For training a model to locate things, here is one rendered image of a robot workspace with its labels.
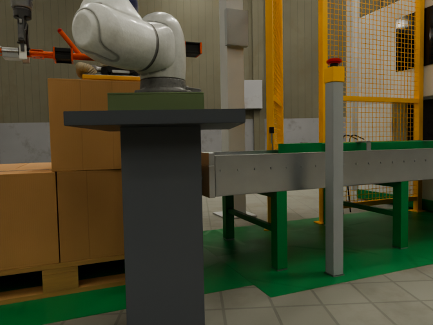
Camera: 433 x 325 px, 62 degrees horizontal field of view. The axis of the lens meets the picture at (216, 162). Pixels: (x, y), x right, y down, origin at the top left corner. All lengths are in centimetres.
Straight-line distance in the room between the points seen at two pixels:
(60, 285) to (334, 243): 126
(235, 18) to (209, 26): 748
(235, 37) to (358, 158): 159
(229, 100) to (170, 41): 196
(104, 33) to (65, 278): 112
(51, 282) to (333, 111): 148
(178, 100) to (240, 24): 218
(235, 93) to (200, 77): 723
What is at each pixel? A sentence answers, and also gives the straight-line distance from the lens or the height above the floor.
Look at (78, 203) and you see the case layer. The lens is 171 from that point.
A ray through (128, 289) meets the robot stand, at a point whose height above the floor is 20.
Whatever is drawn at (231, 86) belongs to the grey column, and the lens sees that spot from 315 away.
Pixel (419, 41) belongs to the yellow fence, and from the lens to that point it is 377.
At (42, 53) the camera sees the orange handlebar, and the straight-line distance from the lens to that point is 189.
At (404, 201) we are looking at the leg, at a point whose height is 29.
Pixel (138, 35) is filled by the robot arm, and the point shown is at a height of 97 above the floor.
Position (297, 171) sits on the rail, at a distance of 188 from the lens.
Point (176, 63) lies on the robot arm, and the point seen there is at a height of 92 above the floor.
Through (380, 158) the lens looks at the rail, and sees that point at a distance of 225.
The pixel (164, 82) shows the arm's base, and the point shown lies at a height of 85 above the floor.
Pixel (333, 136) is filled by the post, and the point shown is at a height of 67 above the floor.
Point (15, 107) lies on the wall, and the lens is 1141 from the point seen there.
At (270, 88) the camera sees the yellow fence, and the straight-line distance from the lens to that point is 269.
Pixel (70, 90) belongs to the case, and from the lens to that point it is 171.
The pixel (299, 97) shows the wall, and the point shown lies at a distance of 1069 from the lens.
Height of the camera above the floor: 66
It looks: 3 degrees down
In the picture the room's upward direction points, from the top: 1 degrees counter-clockwise
